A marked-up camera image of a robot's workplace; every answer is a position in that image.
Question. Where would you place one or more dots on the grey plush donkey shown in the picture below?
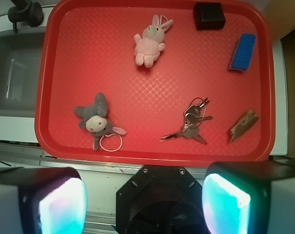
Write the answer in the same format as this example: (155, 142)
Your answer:
(94, 120)

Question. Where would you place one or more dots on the grey plastic bin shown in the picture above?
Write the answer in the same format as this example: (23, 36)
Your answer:
(20, 60)

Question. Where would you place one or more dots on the red plastic tray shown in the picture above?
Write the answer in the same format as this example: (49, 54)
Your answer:
(89, 48)

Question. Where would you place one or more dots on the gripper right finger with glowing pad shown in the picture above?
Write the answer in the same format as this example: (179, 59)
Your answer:
(250, 197)

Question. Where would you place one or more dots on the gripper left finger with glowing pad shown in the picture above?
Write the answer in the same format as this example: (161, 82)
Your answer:
(42, 201)

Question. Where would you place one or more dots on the pink plush bunny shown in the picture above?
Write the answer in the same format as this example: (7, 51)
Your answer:
(150, 44)

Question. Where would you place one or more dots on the brown wood chip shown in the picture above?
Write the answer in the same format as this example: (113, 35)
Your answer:
(246, 121)

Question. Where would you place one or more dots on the bunch of metal keys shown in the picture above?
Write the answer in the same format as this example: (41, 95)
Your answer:
(194, 116)

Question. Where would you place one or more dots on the black clamp knob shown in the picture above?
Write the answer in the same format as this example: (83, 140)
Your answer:
(25, 11)

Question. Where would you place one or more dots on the black box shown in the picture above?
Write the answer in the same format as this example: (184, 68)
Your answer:
(208, 16)

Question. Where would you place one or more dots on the blue sponge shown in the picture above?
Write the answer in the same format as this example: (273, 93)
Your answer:
(243, 53)

